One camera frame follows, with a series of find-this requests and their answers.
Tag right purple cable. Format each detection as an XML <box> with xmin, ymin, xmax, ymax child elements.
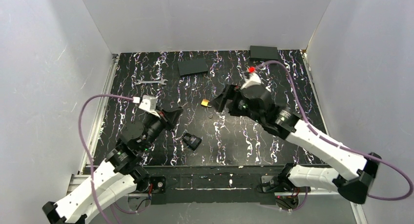
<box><xmin>255</xmin><ymin>60</ymin><xmax>414</xmax><ymax>202</ymax></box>

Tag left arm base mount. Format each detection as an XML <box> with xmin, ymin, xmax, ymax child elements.
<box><xmin>127</xmin><ymin>176</ymin><xmax>166</xmax><ymax>214</ymax></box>

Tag silver open-end wrench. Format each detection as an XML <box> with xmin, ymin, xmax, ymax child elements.
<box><xmin>135</xmin><ymin>79</ymin><xmax>168</xmax><ymax>85</ymax></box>

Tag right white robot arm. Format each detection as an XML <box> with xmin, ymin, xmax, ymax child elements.
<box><xmin>210</xmin><ymin>85</ymin><xmax>379</xmax><ymax>204</ymax></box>

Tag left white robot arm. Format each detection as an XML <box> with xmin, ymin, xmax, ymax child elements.
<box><xmin>42</xmin><ymin>106</ymin><xmax>183</xmax><ymax>224</ymax></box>

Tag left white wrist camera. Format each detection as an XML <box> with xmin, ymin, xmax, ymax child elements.
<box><xmin>132</xmin><ymin>95</ymin><xmax>160</xmax><ymax>118</ymax></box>

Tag black padlock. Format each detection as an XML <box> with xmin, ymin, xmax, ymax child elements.
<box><xmin>182</xmin><ymin>133</ymin><xmax>202</xmax><ymax>151</ymax></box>

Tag black rectangular box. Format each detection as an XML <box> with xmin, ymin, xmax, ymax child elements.
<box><xmin>249</xmin><ymin>45</ymin><xmax>281</xmax><ymax>61</ymax></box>

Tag purple cable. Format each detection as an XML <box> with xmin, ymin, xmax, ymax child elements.
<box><xmin>255</xmin><ymin>60</ymin><xmax>414</xmax><ymax>202</ymax></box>
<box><xmin>78</xmin><ymin>94</ymin><xmax>135</xmax><ymax>224</ymax></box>

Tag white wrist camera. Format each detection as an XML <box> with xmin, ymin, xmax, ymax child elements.
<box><xmin>132</xmin><ymin>95</ymin><xmax>160</xmax><ymax>118</ymax></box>
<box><xmin>241</xmin><ymin>66</ymin><xmax>262</xmax><ymax>89</ymax></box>

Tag small brass padlock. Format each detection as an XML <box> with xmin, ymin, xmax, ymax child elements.
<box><xmin>201</xmin><ymin>99</ymin><xmax>212</xmax><ymax>108</ymax></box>

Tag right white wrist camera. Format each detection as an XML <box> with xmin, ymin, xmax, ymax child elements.
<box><xmin>241</xmin><ymin>66</ymin><xmax>262</xmax><ymax>89</ymax></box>

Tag aluminium frame rail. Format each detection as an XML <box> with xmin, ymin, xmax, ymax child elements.
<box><xmin>67</xmin><ymin>54</ymin><xmax>120</xmax><ymax>195</ymax></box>

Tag black flat plate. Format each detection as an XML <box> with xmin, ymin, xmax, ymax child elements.
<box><xmin>177</xmin><ymin>59</ymin><xmax>209</xmax><ymax>76</ymax></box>

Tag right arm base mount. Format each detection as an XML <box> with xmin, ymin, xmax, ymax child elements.
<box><xmin>256</xmin><ymin>174</ymin><xmax>311</xmax><ymax>213</ymax></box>

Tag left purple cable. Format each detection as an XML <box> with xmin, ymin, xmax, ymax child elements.
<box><xmin>78</xmin><ymin>94</ymin><xmax>135</xmax><ymax>224</ymax></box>

